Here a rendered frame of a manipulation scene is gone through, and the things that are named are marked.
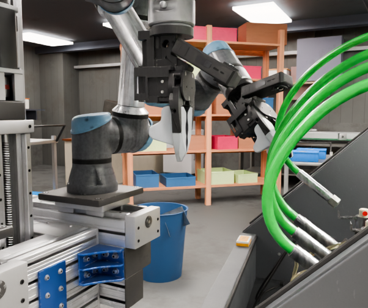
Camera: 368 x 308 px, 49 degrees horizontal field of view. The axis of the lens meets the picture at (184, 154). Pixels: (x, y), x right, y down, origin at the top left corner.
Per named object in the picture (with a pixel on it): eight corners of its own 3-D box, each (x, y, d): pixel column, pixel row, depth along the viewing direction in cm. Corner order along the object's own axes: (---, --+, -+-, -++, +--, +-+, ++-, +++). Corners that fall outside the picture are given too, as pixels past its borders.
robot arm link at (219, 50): (215, 66, 108) (233, 41, 103) (232, 95, 102) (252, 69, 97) (192, 60, 103) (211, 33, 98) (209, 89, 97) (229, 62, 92)
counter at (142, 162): (167, 170, 894) (167, 133, 885) (98, 189, 678) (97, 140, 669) (138, 168, 928) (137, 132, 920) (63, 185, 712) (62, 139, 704)
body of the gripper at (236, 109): (257, 145, 93) (235, 109, 99) (283, 120, 88) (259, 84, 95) (236, 139, 88) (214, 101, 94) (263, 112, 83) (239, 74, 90)
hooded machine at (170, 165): (205, 173, 854) (205, 109, 840) (192, 177, 799) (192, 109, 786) (176, 171, 884) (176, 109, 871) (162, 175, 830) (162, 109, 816)
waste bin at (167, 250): (203, 269, 327) (203, 200, 321) (177, 291, 286) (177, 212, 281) (150, 260, 349) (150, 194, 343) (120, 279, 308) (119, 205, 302)
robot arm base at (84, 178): (55, 192, 118) (54, 158, 117) (89, 184, 131) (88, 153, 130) (96, 197, 111) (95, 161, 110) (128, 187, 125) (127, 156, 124)
